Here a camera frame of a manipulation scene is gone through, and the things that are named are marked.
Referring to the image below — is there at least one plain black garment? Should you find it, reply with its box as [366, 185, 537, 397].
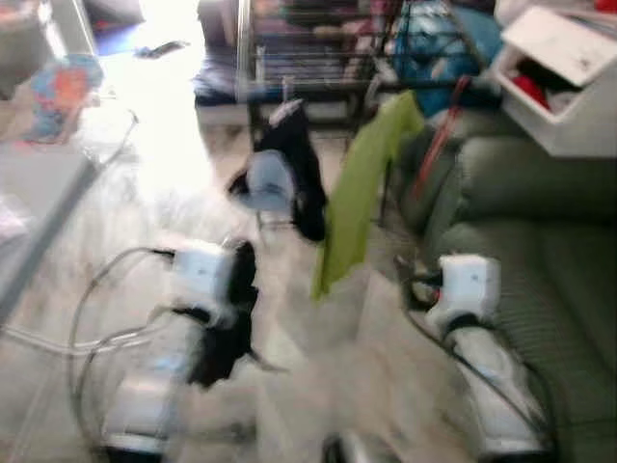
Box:
[188, 239, 261, 389]

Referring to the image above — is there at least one green T-shirt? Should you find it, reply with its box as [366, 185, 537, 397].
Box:
[310, 90, 427, 300]

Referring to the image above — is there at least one dark green leather sofa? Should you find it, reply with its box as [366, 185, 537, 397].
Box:
[390, 111, 617, 463]

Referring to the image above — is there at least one black and white hoodie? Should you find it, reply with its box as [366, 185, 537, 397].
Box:
[228, 99, 329, 242]

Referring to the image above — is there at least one white storage bin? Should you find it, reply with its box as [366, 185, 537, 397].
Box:
[487, 5, 617, 158]

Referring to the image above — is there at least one red cloth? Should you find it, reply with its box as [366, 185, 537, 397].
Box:
[509, 72, 550, 109]

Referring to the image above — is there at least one blue crate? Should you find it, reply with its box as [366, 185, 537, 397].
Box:
[390, 0, 507, 117]

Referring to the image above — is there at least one metal clothes drying rack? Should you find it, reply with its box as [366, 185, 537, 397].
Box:
[236, 0, 502, 228]

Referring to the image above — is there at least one colourful baby bouncer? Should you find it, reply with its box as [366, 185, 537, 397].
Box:
[24, 53, 107, 146]

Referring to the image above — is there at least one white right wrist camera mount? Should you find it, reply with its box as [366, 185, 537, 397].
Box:
[429, 254, 502, 334]

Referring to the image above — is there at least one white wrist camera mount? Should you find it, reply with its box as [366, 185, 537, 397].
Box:
[429, 254, 502, 334]
[169, 241, 237, 324]

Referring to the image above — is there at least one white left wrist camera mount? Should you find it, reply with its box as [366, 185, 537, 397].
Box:
[169, 241, 237, 324]

